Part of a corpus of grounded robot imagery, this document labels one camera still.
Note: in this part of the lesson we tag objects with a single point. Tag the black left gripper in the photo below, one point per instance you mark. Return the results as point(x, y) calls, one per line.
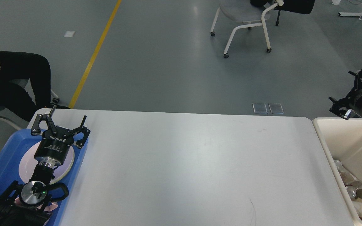
point(54, 147)

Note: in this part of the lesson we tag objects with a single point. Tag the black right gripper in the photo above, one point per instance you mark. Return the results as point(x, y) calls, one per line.
point(345, 106)

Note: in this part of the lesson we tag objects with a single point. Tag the pink plate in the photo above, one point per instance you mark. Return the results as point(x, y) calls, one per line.
point(28, 164)

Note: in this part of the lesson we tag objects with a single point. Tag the small silver foil bag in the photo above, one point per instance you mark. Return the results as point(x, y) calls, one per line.
point(348, 178)

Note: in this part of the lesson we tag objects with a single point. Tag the white paper cup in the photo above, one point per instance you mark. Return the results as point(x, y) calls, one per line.
point(357, 203)

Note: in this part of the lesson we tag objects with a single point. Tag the crushed red can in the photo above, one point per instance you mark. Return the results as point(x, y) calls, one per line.
point(352, 192)

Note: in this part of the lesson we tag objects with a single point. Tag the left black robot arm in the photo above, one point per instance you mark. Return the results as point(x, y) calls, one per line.
point(38, 167)

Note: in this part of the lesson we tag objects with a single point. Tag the beige plastic bin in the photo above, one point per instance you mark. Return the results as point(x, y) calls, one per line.
point(342, 140)

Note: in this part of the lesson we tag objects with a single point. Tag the white desk leg base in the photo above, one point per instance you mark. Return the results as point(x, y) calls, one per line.
point(361, 12)

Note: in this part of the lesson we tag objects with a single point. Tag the person in black left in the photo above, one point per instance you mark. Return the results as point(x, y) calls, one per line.
point(25, 83)

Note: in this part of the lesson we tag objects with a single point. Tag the walking person black sneakers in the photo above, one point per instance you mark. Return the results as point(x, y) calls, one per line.
point(295, 6)

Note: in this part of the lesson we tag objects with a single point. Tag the grey white office chair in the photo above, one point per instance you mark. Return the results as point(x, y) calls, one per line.
point(242, 11)

